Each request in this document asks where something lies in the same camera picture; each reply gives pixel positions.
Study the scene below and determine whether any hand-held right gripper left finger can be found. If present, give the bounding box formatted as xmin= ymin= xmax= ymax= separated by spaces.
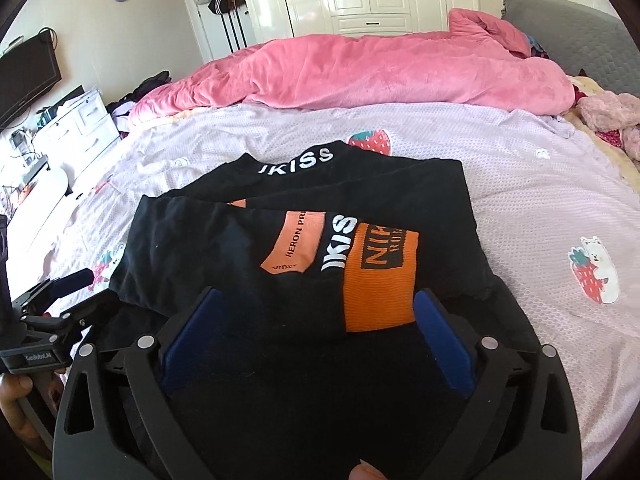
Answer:
xmin=52 ymin=285 xmax=226 ymax=480

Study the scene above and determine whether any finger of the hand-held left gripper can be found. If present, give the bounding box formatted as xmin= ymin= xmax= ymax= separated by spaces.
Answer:
xmin=60 ymin=291 xmax=121 ymax=333
xmin=10 ymin=268 xmax=95 ymax=313

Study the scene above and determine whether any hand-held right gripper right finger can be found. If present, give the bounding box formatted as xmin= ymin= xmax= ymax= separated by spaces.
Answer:
xmin=412 ymin=287 xmax=581 ymax=480

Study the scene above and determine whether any black long-sleeve shirt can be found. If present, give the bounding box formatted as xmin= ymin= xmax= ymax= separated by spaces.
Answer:
xmin=107 ymin=140 xmax=543 ymax=480

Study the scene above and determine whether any dark clothes pile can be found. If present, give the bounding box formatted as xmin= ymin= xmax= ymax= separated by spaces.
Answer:
xmin=107 ymin=71 xmax=173 ymax=116

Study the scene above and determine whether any person's left hand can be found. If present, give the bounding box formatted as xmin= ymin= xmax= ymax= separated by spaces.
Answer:
xmin=0 ymin=370 xmax=66 ymax=453

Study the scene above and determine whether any person's right hand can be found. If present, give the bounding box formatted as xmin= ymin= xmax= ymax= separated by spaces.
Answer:
xmin=348 ymin=461 xmax=386 ymax=480

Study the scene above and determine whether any white rounded desk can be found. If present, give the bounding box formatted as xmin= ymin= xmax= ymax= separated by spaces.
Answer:
xmin=0 ymin=160 xmax=71 ymax=231

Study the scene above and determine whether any white drawer cabinet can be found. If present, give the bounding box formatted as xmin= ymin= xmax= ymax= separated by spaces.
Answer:
xmin=32 ymin=87 xmax=121 ymax=161

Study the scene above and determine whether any lilac printed bed sheet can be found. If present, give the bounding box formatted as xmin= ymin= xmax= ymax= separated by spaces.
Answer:
xmin=0 ymin=102 xmax=640 ymax=480

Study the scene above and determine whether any black television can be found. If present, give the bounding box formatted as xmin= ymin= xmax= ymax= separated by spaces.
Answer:
xmin=0 ymin=30 xmax=62 ymax=128

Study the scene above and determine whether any beige blanket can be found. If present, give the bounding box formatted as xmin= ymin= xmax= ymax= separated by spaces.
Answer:
xmin=565 ymin=75 xmax=640 ymax=181

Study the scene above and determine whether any white door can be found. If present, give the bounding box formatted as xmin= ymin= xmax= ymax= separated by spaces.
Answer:
xmin=187 ymin=0 xmax=256 ymax=63

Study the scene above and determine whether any pink duvet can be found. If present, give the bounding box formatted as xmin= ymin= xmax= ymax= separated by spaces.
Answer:
xmin=129 ymin=8 xmax=576 ymax=126

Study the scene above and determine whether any pink fluffy garment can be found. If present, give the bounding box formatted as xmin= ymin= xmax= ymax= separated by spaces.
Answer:
xmin=575 ymin=91 xmax=640 ymax=161

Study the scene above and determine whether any dark floral pillow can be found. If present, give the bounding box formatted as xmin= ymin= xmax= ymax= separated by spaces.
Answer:
xmin=525 ymin=32 xmax=552 ymax=59

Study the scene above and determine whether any grey quilted headboard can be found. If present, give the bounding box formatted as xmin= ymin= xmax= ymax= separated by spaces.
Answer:
xmin=501 ymin=0 xmax=640 ymax=96

